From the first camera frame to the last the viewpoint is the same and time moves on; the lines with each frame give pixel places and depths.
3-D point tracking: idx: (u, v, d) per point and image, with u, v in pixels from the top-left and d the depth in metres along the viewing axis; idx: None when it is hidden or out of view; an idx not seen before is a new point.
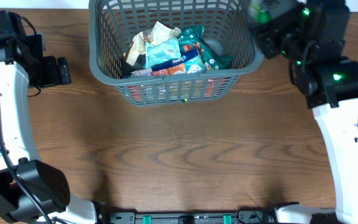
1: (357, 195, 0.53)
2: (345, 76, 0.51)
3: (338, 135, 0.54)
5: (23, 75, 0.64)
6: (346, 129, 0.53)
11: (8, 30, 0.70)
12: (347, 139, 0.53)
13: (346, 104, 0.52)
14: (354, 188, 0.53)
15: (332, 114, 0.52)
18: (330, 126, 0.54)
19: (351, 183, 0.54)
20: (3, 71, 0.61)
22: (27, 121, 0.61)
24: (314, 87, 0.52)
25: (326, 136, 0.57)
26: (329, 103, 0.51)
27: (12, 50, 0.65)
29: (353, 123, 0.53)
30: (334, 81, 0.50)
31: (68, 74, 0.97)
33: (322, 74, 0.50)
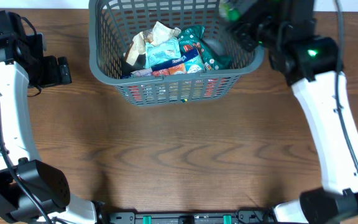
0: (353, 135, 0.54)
1: (339, 162, 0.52)
2: (319, 51, 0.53)
3: (317, 106, 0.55)
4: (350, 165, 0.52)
5: (23, 75, 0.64)
6: (324, 101, 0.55)
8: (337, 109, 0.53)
11: (8, 31, 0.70)
12: (326, 110, 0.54)
13: (321, 78, 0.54)
14: (335, 154, 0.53)
15: (311, 86, 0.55)
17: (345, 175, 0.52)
18: (310, 98, 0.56)
19: (333, 149, 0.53)
20: (3, 71, 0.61)
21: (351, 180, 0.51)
22: (27, 121, 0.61)
24: (291, 63, 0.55)
25: (308, 111, 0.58)
26: (306, 78, 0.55)
27: (12, 50, 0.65)
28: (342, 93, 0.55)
29: (331, 95, 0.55)
30: (309, 56, 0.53)
31: (68, 74, 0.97)
33: (296, 50, 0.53)
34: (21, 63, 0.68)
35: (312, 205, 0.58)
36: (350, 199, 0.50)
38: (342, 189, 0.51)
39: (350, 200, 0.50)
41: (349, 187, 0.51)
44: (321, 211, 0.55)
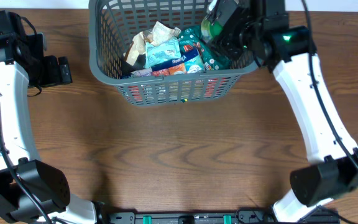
0: (331, 109, 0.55)
1: (319, 133, 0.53)
2: (293, 37, 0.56)
3: (295, 83, 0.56)
4: (330, 135, 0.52)
5: (23, 75, 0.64)
6: (301, 79, 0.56)
8: (313, 84, 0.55)
11: (8, 30, 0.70)
12: (303, 87, 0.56)
13: (297, 58, 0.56)
14: (315, 126, 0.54)
15: (288, 66, 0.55)
17: (325, 144, 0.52)
18: (288, 76, 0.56)
19: (313, 122, 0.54)
20: (3, 71, 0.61)
21: (332, 149, 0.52)
22: (27, 120, 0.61)
24: (269, 50, 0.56)
25: (288, 91, 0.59)
26: (283, 59, 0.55)
27: (12, 50, 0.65)
28: (317, 70, 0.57)
29: (307, 73, 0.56)
30: (284, 42, 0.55)
31: (69, 74, 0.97)
33: (272, 35, 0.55)
34: (21, 63, 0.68)
35: (298, 186, 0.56)
36: (332, 165, 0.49)
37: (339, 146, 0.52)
38: (324, 157, 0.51)
39: (330, 165, 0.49)
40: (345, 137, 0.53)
41: (330, 155, 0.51)
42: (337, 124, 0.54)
44: (306, 187, 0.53)
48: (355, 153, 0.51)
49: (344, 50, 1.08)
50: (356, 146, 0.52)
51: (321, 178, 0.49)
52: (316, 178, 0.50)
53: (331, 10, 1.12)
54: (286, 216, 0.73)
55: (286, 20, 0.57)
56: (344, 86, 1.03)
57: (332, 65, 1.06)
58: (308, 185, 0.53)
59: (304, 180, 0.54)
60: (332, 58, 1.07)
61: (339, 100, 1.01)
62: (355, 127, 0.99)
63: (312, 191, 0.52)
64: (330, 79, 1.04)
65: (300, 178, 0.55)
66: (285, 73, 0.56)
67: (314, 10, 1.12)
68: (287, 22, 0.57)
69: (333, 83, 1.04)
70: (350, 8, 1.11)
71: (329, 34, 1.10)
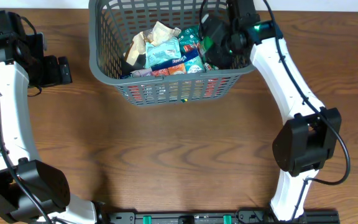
0: (301, 79, 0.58)
1: (290, 98, 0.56)
2: (263, 27, 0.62)
3: (265, 60, 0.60)
4: (299, 98, 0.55)
5: (23, 75, 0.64)
6: (270, 56, 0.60)
8: (281, 59, 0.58)
11: (8, 30, 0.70)
12: (273, 62, 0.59)
13: (266, 41, 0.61)
14: (284, 92, 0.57)
15: (259, 48, 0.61)
17: (294, 106, 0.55)
18: (260, 56, 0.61)
19: (283, 90, 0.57)
20: (3, 71, 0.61)
21: (301, 109, 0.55)
22: (28, 121, 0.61)
24: (244, 40, 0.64)
25: (261, 68, 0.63)
26: (255, 43, 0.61)
27: (12, 49, 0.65)
28: (284, 48, 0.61)
29: (275, 51, 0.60)
30: (255, 31, 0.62)
31: (69, 74, 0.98)
33: (245, 28, 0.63)
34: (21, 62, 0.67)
35: (279, 155, 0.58)
36: (303, 121, 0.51)
37: (307, 106, 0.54)
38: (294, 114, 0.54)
39: (300, 121, 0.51)
40: (313, 99, 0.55)
41: (299, 113, 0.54)
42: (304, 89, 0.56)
44: (284, 150, 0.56)
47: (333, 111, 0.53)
48: (322, 111, 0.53)
49: (344, 50, 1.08)
50: (323, 104, 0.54)
51: (293, 134, 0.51)
52: (289, 135, 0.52)
53: (331, 10, 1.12)
54: (282, 210, 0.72)
55: (257, 18, 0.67)
56: (344, 86, 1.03)
57: (332, 65, 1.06)
58: (285, 147, 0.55)
59: (282, 144, 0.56)
60: (332, 58, 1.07)
61: (339, 100, 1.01)
62: (355, 126, 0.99)
63: (289, 151, 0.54)
64: (330, 80, 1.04)
65: (279, 145, 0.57)
66: (257, 52, 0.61)
67: (314, 10, 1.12)
68: (258, 19, 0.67)
69: (333, 83, 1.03)
70: (350, 8, 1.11)
71: (329, 34, 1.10)
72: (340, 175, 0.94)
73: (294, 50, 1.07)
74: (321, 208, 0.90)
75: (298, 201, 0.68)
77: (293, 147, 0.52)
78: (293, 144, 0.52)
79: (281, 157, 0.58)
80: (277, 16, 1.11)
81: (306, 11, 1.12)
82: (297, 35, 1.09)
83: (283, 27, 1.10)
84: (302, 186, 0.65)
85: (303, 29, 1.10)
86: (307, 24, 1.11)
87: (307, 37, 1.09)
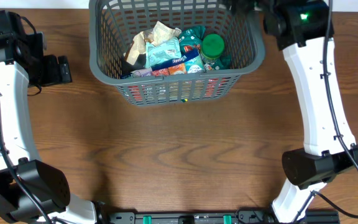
0: (338, 103, 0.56)
1: (322, 128, 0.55)
2: (309, 16, 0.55)
3: (305, 69, 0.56)
4: (331, 131, 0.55)
5: (23, 75, 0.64)
6: (313, 66, 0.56)
8: (324, 75, 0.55)
11: (7, 30, 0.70)
12: (314, 75, 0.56)
13: (312, 44, 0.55)
14: (319, 121, 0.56)
15: (302, 52, 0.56)
17: (326, 139, 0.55)
18: (299, 64, 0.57)
19: (317, 115, 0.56)
20: (3, 71, 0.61)
21: (331, 144, 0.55)
22: (28, 121, 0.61)
24: (282, 26, 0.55)
25: (297, 78, 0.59)
26: (298, 43, 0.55)
27: (12, 49, 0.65)
28: (330, 56, 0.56)
29: (319, 60, 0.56)
30: (301, 18, 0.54)
31: (68, 73, 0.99)
33: (288, 10, 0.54)
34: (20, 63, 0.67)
35: (292, 168, 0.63)
36: (328, 160, 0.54)
37: (338, 142, 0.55)
38: (322, 152, 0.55)
39: (325, 160, 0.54)
40: (345, 133, 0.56)
41: (328, 150, 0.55)
42: (339, 119, 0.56)
44: (299, 171, 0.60)
47: None
48: (352, 150, 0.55)
49: (344, 50, 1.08)
50: (354, 141, 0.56)
51: (316, 170, 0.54)
52: (311, 168, 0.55)
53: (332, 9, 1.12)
54: (284, 211, 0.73)
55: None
56: (344, 86, 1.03)
57: None
58: (302, 171, 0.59)
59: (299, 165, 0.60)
60: None
61: None
62: (355, 127, 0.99)
63: (305, 177, 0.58)
64: None
65: (295, 162, 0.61)
66: (299, 60, 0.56)
67: None
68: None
69: None
70: (350, 7, 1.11)
71: None
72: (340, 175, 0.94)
73: None
74: (321, 208, 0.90)
75: (301, 208, 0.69)
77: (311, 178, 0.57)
78: (313, 177, 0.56)
79: (293, 172, 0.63)
80: None
81: None
82: None
83: None
84: (307, 195, 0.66)
85: None
86: None
87: None
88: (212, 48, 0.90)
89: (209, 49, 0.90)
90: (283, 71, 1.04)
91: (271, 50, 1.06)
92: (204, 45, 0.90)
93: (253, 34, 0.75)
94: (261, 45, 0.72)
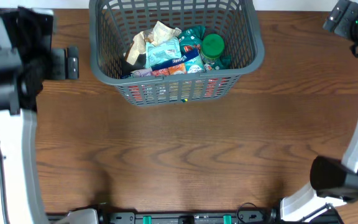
0: None
1: None
2: None
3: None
4: None
5: (31, 124, 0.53)
6: None
8: None
11: (7, 46, 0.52)
12: None
13: None
14: None
15: None
17: None
18: None
19: None
20: (7, 123, 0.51)
21: None
22: (35, 175, 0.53)
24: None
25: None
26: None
27: (15, 88, 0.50)
28: None
29: None
30: None
31: (78, 71, 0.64)
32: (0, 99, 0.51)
33: None
34: (27, 101, 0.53)
35: (317, 174, 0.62)
36: None
37: None
38: None
39: None
40: None
41: None
42: None
44: (324, 180, 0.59)
47: None
48: None
49: (344, 50, 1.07)
50: None
51: (345, 183, 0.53)
52: (340, 180, 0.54)
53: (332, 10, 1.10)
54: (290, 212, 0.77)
55: None
56: (344, 86, 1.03)
57: (332, 65, 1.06)
58: (329, 180, 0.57)
59: (327, 173, 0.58)
60: (332, 58, 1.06)
61: (338, 100, 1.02)
62: (354, 127, 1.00)
63: (330, 186, 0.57)
64: (330, 80, 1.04)
65: (322, 170, 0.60)
66: None
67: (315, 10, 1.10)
68: None
69: (333, 83, 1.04)
70: None
71: (330, 33, 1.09)
72: None
73: (294, 50, 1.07)
74: None
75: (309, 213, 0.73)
77: (336, 189, 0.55)
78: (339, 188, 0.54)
79: (318, 178, 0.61)
80: (278, 16, 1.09)
81: (306, 11, 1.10)
82: (298, 35, 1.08)
83: (283, 27, 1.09)
84: (322, 206, 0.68)
85: (304, 29, 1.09)
86: (307, 23, 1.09)
87: (309, 37, 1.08)
88: (212, 48, 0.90)
89: (207, 47, 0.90)
90: (283, 71, 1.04)
91: (271, 50, 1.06)
92: (204, 45, 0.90)
93: (253, 34, 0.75)
94: (261, 45, 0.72)
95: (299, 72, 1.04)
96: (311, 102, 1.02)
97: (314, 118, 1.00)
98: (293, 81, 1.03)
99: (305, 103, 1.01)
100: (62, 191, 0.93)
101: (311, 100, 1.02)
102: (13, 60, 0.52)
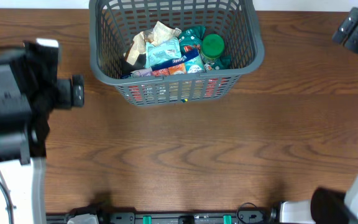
0: None
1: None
2: None
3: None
4: None
5: (41, 171, 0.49)
6: None
8: None
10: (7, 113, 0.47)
11: (17, 91, 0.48)
12: None
13: None
14: None
15: None
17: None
18: None
19: None
20: (16, 175, 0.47)
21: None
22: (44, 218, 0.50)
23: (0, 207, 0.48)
24: None
25: None
26: None
27: (27, 136, 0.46)
28: None
29: None
30: None
31: (82, 98, 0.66)
32: (12, 151, 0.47)
33: None
34: (36, 148, 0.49)
35: (320, 206, 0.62)
36: None
37: None
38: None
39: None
40: None
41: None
42: None
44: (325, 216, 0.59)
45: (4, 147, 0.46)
47: None
48: None
49: (344, 50, 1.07)
50: None
51: None
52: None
53: (332, 10, 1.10)
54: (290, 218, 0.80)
55: None
56: (344, 86, 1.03)
57: (332, 65, 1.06)
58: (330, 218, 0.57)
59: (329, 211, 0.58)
60: (332, 58, 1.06)
61: (338, 100, 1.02)
62: (353, 127, 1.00)
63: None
64: (330, 80, 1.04)
65: (324, 205, 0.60)
66: None
67: (315, 10, 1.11)
68: None
69: (333, 83, 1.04)
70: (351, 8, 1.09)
71: (329, 34, 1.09)
72: (338, 176, 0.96)
73: (294, 51, 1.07)
74: None
75: None
77: None
78: None
79: (319, 213, 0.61)
80: (277, 16, 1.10)
81: (306, 11, 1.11)
82: (298, 35, 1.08)
83: (283, 27, 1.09)
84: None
85: (303, 29, 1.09)
86: (307, 24, 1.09)
87: (309, 37, 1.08)
88: (212, 48, 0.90)
89: (207, 48, 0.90)
90: (283, 71, 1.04)
91: (271, 50, 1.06)
92: (204, 45, 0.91)
93: (253, 34, 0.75)
94: (261, 45, 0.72)
95: (299, 72, 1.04)
96: (311, 102, 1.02)
97: (314, 118, 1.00)
98: (293, 81, 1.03)
99: (305, 103, 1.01)
100: (62, 191, 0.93)
101: (311, 100, 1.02)
102: (22, 106, 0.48)
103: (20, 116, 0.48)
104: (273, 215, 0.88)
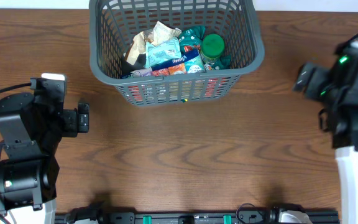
0: None
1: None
2: None
3: (353, 177, 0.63)
4: None
5: (51, 211, 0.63)
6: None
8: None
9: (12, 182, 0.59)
10: (20, 157, 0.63)
11: (27, 139, 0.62)
12: None
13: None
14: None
15: (355, 155, 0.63)
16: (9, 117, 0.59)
17: None
18: (351, 167, 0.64)
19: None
20: (29, 215, 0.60)
21: None
22: None
23: None
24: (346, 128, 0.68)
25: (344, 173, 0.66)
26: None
27: (39, 182, 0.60)
28: None
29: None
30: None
31: (87, 124, 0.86)
32: (25, 193, 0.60)
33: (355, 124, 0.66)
34: (47, 191, 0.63)
35: None
36: None
37: None
38: None
39: None
40: None
41: None
42: None
44: None
45: (17, 191, 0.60)
47: None
48: None
49: None
50: None
51: None
52: None
53: (332, 9, 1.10)
54: None
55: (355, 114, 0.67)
56: None
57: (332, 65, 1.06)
58: None
59: None
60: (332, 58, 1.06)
61: None
62: None
63: None
64: None
65: None
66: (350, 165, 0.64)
67: (315, 10, 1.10)
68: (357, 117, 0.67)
69: None
70: (351, 8, 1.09)
71: (329, 34, 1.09)
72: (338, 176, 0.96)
73: (294, 51, 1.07)
74: (319, 208, 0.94)
75: None
77: None
78: None
79: None
80: (277, 16, 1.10)
81: (306, 11, 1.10)
82: (298, 35, 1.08)
83: (282, 27, 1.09)
84: None
85: (303, 29, 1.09)
86: (307, 23, 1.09)
87: (309, 37, 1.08)
88: (212, 48, 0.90)
89: (207, 48, 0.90)
90: (283, 71, 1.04)
91: (271, 50, 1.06)
92: (204, 45, 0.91)
93: (253, 34, 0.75)
94: (261, 45, 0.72)
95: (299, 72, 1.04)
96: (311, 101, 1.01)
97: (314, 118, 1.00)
98: (293, 81, 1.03)
99: (306, 102, 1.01)
100: (62, 191, 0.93)
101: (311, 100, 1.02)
102: (33, 150, 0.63)
103: (33, 162, 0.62)
104: (272, 217, 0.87)
